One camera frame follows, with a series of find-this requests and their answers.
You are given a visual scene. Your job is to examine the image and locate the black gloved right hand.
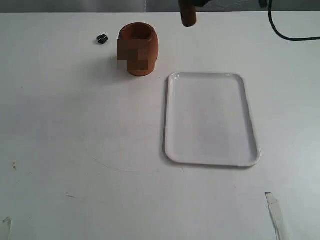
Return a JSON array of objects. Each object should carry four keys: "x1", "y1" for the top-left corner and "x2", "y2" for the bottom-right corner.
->
[{"x1": 193, "y1": 0, "x2": 212, "y2": 8}]

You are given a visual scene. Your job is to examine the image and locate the white rectangular plastic tray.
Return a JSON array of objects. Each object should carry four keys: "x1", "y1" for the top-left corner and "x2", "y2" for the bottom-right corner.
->
[{"x1": 163, "y1": 72, "x2": 261, "y2": 168}]

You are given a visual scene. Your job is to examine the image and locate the clear tape strip left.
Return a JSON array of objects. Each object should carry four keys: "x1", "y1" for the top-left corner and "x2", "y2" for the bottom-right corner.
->
[{"x1": 0, "y1": 217, "x2": 12, "y2": 240}]

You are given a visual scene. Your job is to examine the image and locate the black cable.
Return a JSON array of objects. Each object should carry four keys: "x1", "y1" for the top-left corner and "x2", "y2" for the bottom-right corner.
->
[{"x1": 259, "y1": 0, "x2": 320, "y2": 42}]

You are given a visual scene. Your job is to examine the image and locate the brown wooden mortar cup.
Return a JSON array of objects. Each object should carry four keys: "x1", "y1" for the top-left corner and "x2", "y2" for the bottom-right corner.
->
[{"x1": 116, "y1": 22, "x2": 159, "y2": 77}]

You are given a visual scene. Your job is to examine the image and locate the brown wooden pestle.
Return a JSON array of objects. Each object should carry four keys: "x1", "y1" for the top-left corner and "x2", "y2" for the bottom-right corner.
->
[{"x1": 178, "y1": 0, "x2": 197, "y2": 28}]

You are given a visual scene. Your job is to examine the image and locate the clear tape strip right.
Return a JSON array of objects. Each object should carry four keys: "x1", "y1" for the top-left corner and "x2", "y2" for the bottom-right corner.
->
[{"x1": 265, "y1": 192, "x2": 289, "y2": 240}]

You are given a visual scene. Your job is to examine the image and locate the small black plastic clip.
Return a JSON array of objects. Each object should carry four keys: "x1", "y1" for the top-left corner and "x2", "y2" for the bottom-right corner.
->
[{"x1": 96, "y1": 34, "x2": 109, "y2": 45}]

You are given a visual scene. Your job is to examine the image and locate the clear tape strip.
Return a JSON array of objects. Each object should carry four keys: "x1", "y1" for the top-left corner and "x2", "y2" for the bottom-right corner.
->
[
  {"x1": 0, "y1": 217, "x2": 12, "y2": 240},
  {"x1": 265, "y1": 192, "x2": 289, "y2": 240}
]

